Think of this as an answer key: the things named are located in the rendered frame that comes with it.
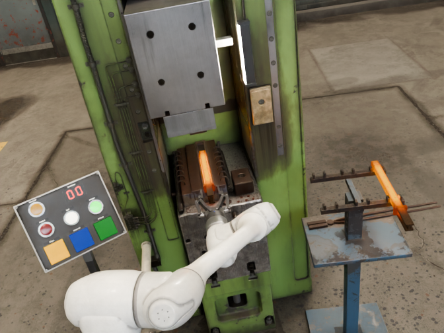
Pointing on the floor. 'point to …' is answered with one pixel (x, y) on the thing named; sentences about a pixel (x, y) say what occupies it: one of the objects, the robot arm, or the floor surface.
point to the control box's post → (90, 262)
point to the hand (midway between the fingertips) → (210, 193)
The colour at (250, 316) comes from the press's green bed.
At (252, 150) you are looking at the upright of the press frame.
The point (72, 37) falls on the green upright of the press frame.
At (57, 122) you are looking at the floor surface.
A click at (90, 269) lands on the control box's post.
